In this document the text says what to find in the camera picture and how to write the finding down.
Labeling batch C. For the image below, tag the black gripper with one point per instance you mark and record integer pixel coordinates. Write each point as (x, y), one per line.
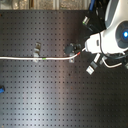
(72, 48)

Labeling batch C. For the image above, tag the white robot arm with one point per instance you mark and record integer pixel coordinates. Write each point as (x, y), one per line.
(114, 39)

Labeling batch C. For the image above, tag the blue object at edge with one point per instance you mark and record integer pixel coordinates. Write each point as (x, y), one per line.
(1, 89)

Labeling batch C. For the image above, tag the metal cable clip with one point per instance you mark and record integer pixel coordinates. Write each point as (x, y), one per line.
(36, 52)

